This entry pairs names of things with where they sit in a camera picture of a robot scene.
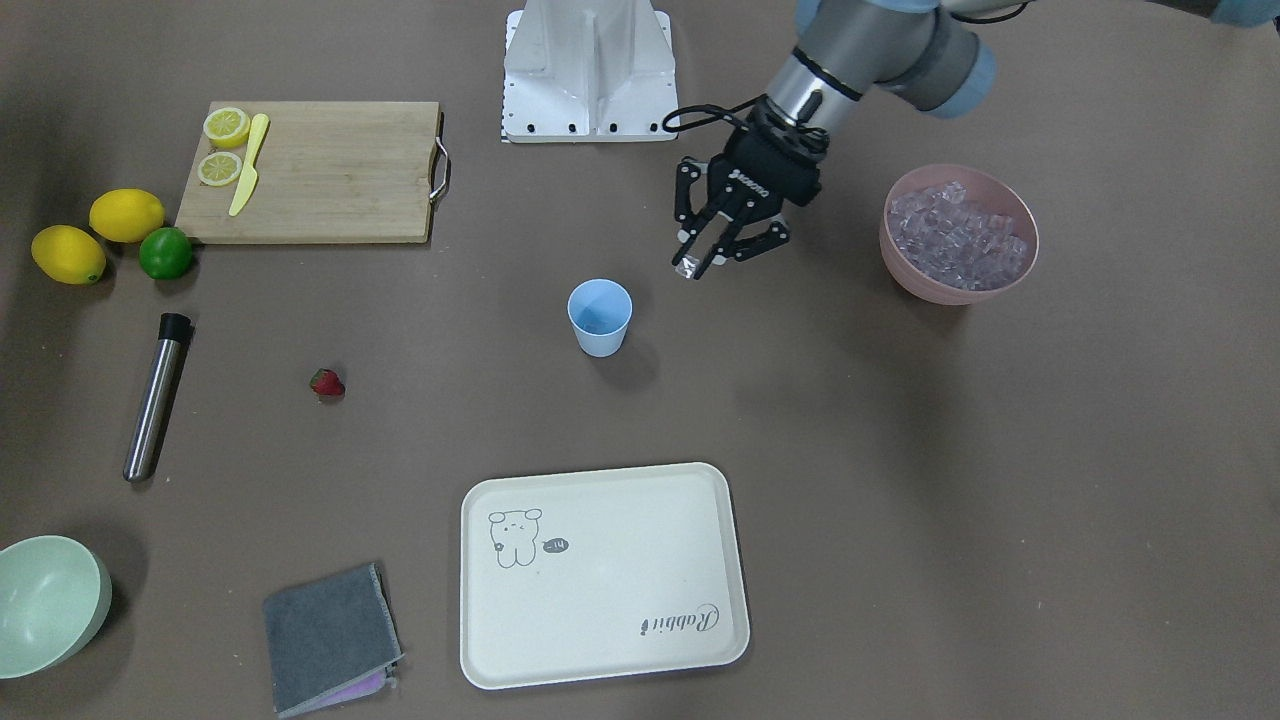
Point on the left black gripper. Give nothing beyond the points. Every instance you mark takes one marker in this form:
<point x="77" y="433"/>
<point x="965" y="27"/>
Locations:
<point x="770" y="177"/>

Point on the clear ice cube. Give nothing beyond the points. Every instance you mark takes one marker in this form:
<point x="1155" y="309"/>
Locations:
<point x="687" y="267"/>

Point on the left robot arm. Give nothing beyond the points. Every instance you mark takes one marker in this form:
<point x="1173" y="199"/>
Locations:
<point x="927" y="53"/>

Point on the light blue plastic cup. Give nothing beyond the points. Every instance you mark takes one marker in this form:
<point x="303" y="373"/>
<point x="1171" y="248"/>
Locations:
<point x="600" y="311"/>

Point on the pink bowl of ice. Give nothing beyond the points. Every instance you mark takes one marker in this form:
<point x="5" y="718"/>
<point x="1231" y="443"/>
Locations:
<point x="954" y="235"/>

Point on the cream rabbit tray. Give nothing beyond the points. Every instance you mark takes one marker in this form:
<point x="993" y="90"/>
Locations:
<point x="587" y="575"/>

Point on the wooden cutting board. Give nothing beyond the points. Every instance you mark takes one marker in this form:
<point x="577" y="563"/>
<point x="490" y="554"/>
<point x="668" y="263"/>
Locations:
<point x="331" y="172"/>

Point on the red strawberry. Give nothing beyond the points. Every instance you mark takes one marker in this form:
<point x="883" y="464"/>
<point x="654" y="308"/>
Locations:
<point x="326" y="383"/>

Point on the yellow plastic knife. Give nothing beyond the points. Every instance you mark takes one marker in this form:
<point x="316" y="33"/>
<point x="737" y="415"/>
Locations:
<point x="249" y="176"/>

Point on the lemon half upper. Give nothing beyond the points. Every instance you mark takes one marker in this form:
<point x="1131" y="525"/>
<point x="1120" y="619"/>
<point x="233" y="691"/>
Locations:
<point x="227" y="128"/>

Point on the steel muddler black tip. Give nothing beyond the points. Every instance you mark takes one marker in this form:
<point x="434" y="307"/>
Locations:
<point x="173" y="337"/>

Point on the green lime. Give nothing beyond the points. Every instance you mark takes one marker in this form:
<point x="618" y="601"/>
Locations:
<point x="166" y="253"/>

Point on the grey folded cloth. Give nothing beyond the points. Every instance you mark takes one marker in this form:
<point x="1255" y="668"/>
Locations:
<point x="330" y="641"/>

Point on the yellow lemon near board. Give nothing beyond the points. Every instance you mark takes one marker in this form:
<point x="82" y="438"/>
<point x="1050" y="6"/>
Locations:
<point x="126" y="215"/>

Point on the yellow lemon outer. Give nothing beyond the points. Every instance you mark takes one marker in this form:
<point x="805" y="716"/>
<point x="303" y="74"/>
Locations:
<point x="68" y="255"/>

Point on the mint green bowl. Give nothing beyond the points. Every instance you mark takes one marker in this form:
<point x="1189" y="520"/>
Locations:
<point x="55" y="595"/>

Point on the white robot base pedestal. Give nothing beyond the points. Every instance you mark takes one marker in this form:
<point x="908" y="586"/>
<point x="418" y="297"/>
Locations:
<point x="588" y="71"/>

